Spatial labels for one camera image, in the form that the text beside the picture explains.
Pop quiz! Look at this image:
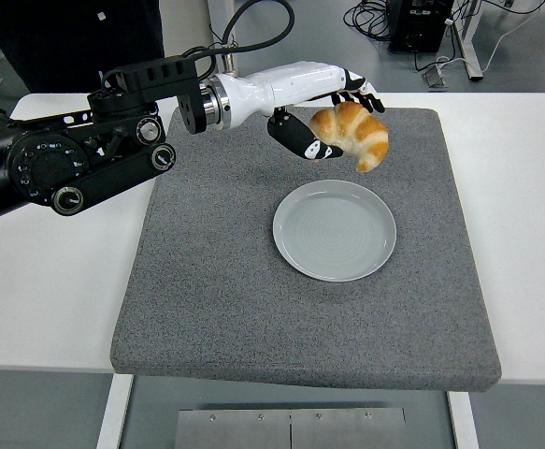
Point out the white cable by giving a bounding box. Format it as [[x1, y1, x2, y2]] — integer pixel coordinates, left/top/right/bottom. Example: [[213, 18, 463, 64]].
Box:
[[435, 0, 545, 76]]

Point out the grey metal plate with screws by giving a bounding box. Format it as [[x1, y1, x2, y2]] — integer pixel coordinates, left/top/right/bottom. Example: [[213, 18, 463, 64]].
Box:
[[174, 407, 409, 449]]

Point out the golden croissant bread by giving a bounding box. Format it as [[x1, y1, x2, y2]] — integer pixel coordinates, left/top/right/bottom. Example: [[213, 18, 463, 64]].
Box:
[[308, 101, 391, 174]]

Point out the white table leg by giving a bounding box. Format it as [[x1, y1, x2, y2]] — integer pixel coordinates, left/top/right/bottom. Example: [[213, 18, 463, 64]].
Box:
[[447, 390, 480, 449], [94, 373, 136, 449]]

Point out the white upright desk column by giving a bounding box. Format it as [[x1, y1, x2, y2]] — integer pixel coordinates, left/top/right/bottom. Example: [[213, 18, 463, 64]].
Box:
[[206, 0, 241, 79]]

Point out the grey fabric mat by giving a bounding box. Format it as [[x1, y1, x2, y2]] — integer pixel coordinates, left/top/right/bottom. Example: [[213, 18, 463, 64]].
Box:
[[109, 105, 504, 394]]

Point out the small grey floor pedal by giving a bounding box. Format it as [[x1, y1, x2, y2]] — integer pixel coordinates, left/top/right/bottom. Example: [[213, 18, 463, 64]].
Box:
[[422, 65, 450, 90]]

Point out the black cable bundle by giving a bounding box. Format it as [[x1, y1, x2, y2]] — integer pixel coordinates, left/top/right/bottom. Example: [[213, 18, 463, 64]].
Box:
[[343, 0, 393, 43]]

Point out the person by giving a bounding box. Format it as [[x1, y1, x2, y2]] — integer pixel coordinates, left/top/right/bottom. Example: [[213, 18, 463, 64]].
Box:
[[0, 0, 165, 94]]

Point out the black computer case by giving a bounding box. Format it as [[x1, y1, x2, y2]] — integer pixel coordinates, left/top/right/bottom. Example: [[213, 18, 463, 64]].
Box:
[[388, 0, 455, 53]]

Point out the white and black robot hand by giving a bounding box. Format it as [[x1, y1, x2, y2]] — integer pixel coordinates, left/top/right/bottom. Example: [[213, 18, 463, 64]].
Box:
[[220, 59, 386, 163]]

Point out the round grey plate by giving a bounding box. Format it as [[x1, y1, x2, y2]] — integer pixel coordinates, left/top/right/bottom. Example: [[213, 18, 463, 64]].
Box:
[[272, 179, 398, 283]]

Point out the white desk leg with foot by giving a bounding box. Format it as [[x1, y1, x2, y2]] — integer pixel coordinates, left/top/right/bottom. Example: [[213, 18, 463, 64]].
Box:
[[453, 0, 486, 83]]

